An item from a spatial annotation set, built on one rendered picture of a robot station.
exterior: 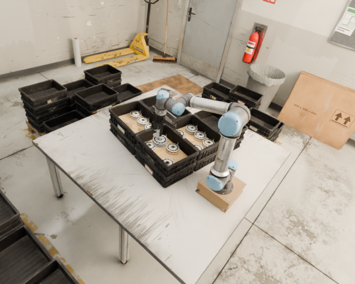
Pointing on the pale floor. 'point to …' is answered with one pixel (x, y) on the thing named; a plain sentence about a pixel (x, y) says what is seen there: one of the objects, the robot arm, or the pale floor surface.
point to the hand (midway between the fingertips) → (160, 137)
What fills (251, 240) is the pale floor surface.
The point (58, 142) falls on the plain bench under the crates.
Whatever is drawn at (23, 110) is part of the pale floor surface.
